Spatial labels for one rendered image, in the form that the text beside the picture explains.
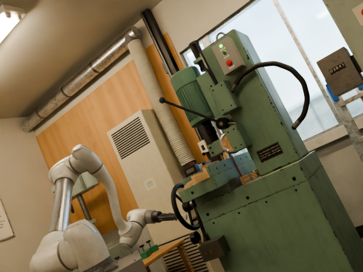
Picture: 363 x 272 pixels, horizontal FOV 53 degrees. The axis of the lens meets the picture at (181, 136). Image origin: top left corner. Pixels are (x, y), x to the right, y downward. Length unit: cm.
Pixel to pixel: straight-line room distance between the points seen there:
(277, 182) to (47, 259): 112
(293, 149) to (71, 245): 112
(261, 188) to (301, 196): 18
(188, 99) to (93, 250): 91
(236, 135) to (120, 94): 248
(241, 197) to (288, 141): 35
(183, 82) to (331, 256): 111
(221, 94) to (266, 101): 22
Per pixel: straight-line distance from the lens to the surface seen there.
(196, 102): 198
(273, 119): 180
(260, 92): 182
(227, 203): 182
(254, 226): 180
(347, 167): 316
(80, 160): 223
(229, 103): 178
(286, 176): 170
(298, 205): 172
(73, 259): 182
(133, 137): 362
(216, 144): 199
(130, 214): 250
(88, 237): 178
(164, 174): 346
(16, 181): 482
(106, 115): 424
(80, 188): 403
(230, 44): 183
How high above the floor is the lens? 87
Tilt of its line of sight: 9 degrees up
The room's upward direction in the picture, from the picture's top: 25 degrees counter-clockwise
